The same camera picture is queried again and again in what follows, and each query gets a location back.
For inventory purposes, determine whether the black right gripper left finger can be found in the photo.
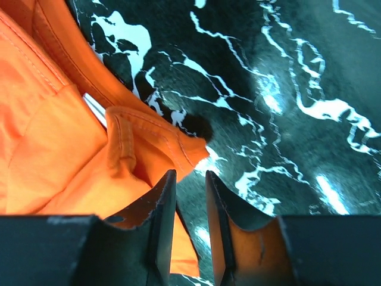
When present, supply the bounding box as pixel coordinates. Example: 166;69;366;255
1;170;176;285

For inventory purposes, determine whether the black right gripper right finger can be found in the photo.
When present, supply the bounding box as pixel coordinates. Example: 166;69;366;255
205;171;380;285

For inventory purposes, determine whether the orange t-shirt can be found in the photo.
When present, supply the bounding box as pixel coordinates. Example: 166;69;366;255
1;1;208;276

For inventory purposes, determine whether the white neck label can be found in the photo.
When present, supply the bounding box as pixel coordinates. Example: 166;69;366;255
83;93;107;128

